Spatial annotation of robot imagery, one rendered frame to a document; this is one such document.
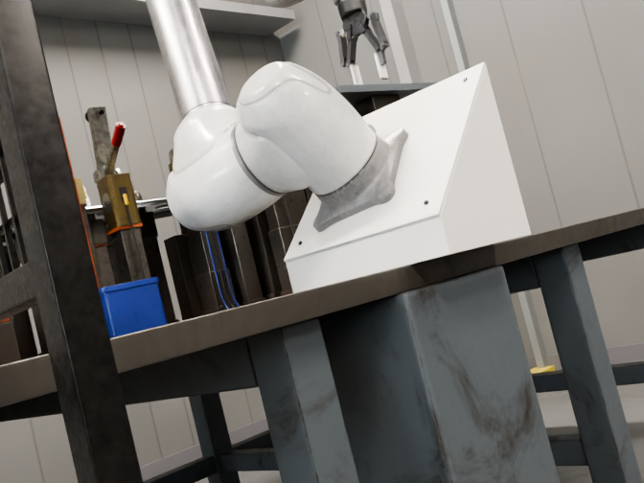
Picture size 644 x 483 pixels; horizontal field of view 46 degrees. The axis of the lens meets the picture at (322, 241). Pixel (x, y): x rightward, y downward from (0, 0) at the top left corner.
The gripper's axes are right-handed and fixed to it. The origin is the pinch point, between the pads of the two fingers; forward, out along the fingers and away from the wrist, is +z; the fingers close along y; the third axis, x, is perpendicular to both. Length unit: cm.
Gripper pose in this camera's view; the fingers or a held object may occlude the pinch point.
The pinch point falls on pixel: (369, 75)
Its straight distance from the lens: 206.9
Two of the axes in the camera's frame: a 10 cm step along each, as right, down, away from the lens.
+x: 6.5, -1.2, 7.5
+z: 2.4, 9.7, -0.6
